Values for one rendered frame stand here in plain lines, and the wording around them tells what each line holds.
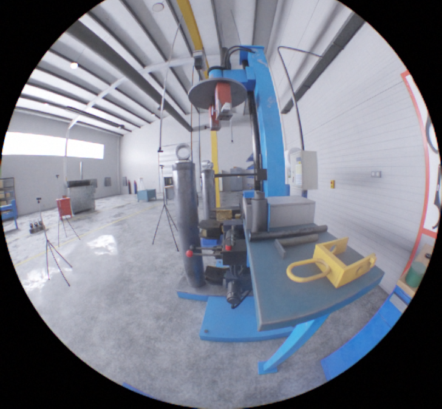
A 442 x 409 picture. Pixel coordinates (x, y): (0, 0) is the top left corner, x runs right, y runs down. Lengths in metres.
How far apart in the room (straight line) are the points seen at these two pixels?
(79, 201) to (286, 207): 8.42
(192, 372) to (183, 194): 1.53
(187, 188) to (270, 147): 0.77
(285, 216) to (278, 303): 0.51
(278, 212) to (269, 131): 0.70
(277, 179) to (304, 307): 0.97
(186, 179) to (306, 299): 1.10
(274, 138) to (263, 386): 1.96
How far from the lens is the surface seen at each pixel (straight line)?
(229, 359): 1.38
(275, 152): 1.16
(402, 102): 2.08
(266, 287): 0.39
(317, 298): 0.39
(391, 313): 0.87
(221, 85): 1.21
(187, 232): 1.26
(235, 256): 0.64
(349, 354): 1.18
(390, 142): 2.07
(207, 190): 2.47
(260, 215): 0.62
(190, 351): 1.43
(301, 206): 0.78
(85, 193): 8.56
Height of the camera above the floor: 1.34
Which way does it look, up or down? 5 degrees down
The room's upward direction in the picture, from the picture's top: 3 degrees counter-clockwise
